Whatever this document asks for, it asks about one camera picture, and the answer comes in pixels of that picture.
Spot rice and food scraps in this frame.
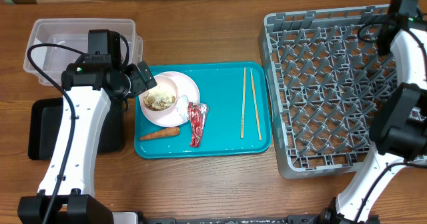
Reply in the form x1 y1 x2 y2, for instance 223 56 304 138
143 88 176 111

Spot pink bowl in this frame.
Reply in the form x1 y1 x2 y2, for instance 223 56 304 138
139 75 178 117

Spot pink plate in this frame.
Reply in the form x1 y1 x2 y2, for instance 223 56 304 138
139 71 200 127

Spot white tissue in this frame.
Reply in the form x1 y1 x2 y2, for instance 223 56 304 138
176 95 189 123

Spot red foil wrapper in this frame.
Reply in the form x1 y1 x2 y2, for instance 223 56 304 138
187 102 209 147

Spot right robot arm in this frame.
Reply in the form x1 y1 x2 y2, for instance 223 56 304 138
315 0 426 223

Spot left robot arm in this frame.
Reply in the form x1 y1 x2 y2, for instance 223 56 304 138
17 29 157 224

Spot grey dishwasher rack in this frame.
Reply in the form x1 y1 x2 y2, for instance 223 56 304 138
259 4 398 179

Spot orange carrot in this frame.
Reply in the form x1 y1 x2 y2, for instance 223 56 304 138
139 127 181 141

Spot clear plastic bin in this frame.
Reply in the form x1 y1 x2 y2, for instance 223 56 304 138
27 18 143 83

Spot black tray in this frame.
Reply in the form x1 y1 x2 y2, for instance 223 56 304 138
28 97 124 160

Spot teal serving tray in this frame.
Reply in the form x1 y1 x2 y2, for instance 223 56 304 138
134 61 272 159

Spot left wooden chopstick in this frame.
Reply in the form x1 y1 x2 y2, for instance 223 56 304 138
240 67 246 139

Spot wooden chopstick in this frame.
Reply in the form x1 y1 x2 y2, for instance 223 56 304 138
250 69 262 141
240 67 246 139

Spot right wooden chopstick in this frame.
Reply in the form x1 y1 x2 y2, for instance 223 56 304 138
250 69 262 141

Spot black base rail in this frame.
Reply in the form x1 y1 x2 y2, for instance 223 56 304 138
109 211 323 224

